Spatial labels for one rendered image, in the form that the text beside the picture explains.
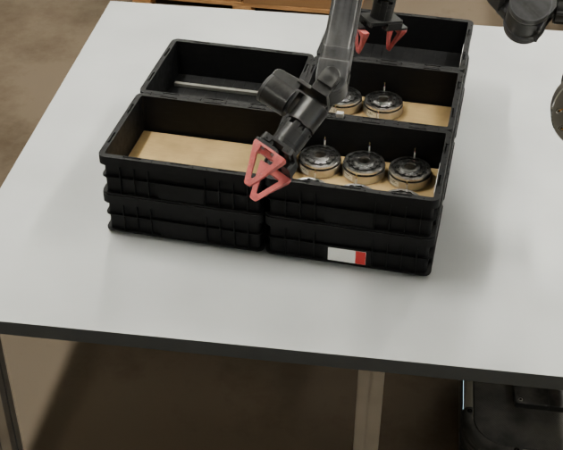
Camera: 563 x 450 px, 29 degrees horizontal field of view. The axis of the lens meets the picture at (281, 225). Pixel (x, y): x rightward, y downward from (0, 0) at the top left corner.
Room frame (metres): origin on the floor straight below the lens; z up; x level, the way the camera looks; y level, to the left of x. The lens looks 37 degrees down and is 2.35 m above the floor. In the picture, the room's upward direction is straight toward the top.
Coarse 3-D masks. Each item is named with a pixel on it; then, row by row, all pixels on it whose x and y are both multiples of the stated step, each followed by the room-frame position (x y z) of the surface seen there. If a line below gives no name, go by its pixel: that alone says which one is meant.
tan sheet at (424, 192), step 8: (432, 168) 2.22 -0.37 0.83; (296, 176) 2.19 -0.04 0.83; (304, 176) 2.19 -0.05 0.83; (336, 176) 2.19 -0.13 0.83; (384, 176) 2.19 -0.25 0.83; (432, 176) 2.19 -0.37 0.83; (344, 184) 2.15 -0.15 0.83; (376, 184) 2.15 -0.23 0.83; (384, 184) 2.15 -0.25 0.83; (432, 184) 2.16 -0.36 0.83; (416, 192) 2.12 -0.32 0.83; (424, 192) 2.12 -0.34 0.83; (432, 192) 2.12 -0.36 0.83
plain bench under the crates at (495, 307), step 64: (128, 64) 2.97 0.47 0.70; (512, 64) 2.98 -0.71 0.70; (64, 128) 2.60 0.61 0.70; (512, 128) 2.62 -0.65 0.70; (0, 192) 2.29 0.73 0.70; (64, 192) 2.29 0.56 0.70; (448, 192) 2.30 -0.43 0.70; (512, 192) 2.31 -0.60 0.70; (0, 256) 2.03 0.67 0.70; (64, 256) 2.03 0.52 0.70; (128, 256) 2.03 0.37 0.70; (192, 256) 2.03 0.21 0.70; (256, 256) 2.03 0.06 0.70; (448, 256) 2.04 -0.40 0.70; (512, 256) 2.04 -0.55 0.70; (0, 320) 1.80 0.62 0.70; (64, 320) 1.81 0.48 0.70; (128, 320) 1.81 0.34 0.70; (192, 320) 1.81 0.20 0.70; (256, 320) 1.81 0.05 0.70; (320, 320) 1.81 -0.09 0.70; (384, 320) 1.81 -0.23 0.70; (448, 320) 1.81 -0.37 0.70; (512, 320) 1.82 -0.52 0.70; (0, 384) 1.87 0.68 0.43; (512, 384) 1.65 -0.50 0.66; (0, 448) 1.87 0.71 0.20
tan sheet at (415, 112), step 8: (408, 104) 2.52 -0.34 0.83; (416, 104) 2.52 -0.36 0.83; (424, 104) 2.52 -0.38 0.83; (432, 104) 2.53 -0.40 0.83; (360, 112) 2.48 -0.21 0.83; (408, 112) 2.48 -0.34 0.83; (416, 112) 2.48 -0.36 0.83; (424, 112) 2.48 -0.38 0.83; (432, 112) 2.48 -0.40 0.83; (440, 112) 2.48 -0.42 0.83; (448, 112) 2.48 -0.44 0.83; (392, 120) 2.45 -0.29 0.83; (400, 120) 2.45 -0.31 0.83; (408, 120) 2.45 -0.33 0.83; (416, 120) 2.45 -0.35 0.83; (424, 120) 2.45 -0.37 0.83; (432, 120) 2.45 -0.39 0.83; (440, 120) 2.45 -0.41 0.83; (448, 120) 2.45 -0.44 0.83
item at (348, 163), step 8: (352, 152) 2.24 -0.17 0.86; (360, 152) 2.24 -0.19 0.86; (368, 152) 2.24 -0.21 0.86; (344, 160) 2.21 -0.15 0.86; (352, 160) 2.21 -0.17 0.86; (376, 160) 2.21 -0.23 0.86; (352, 168) 2.17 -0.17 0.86; (360, 168) 2.17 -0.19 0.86; (368, 168) 2.17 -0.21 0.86; (376, 168) 2.18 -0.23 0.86
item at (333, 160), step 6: (306, 150) 2.25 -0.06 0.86; (312, 150) 2.25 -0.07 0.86; (330, 150) 2.25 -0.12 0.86; (336, 150) 2.25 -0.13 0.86; (300, 156) 2.22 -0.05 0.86; (306, 156) 2.23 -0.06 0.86; (330, 156) 2.22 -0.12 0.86; (336, 156) 2.23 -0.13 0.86; (306, 162) 2.20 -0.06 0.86; (312, 162) 2.20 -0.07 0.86; (318, 162) 2.20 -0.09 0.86; (324, 162) 2.20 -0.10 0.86; (330, 162) 2.20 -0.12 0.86; (336, 162) 2.20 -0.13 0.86; (312, 168) 2.18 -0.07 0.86; (318, 168) 2.18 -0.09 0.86; (324, 168) 2.18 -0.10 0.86
